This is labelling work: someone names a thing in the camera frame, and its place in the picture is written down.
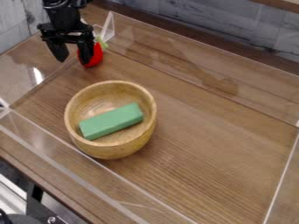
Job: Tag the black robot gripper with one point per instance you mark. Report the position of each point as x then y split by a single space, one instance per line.
56 33

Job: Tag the red plush fruit green stem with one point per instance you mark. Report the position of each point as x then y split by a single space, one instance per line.
96 58

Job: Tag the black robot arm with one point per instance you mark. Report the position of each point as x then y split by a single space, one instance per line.
76 3

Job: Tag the wooden bowl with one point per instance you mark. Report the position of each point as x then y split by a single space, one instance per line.
94 100

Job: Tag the green rectangular block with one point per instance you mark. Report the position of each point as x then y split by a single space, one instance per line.
112 121

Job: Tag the clear acrylic tray walls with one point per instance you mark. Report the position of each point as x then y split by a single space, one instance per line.
220 163

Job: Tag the black metal table frame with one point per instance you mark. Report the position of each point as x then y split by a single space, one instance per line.
36 209

